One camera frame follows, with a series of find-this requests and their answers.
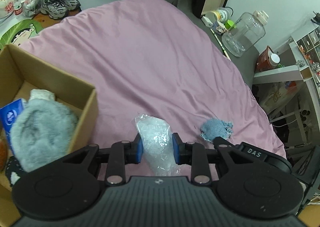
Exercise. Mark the clear plastic water jug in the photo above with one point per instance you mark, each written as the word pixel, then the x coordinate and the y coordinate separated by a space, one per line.
pixel 245 32

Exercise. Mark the blue knitted cloth patch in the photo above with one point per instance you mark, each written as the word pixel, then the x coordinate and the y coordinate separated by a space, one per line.
pixel 214 128

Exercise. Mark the clear plastic bag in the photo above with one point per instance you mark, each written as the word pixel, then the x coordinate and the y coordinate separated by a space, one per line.
pixel 157 143

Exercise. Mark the grey sneaker left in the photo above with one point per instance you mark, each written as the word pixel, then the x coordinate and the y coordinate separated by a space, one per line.
pixel 54 9

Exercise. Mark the yellow white round container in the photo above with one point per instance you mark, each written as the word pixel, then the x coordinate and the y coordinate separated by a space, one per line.
pixel 219 15

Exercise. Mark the green small cup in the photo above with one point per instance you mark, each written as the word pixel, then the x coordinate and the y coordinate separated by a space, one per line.
pixel 229 24

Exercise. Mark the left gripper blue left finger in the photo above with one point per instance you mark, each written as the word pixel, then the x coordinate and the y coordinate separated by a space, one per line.
pixel 134 152

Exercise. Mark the white desk shelf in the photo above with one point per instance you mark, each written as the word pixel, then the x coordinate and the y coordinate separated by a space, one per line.
pixel 292 92

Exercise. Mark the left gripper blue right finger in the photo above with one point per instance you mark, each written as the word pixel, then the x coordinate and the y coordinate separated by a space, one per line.
pixel 182 151

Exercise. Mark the blue tissue pack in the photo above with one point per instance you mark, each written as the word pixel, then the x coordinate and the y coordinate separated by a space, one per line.
pixel 9 114

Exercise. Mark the fluffy blue-grey plush toy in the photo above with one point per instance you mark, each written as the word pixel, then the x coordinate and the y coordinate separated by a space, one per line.
pixel 42 133

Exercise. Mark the white lidded jar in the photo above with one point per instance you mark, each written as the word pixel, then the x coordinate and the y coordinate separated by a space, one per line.
pixel 274 60

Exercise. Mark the pink bed sheet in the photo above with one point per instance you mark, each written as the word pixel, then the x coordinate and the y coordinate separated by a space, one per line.
pixel 148 57

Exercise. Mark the brown cardboard box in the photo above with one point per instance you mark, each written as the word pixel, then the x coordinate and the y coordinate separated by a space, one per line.
pixel 20 73

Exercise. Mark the white folded sock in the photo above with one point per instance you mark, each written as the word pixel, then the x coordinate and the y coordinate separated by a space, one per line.
pixel 42 94

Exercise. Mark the cartoon floor mat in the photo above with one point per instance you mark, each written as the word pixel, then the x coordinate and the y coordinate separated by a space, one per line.
pixel 19 31

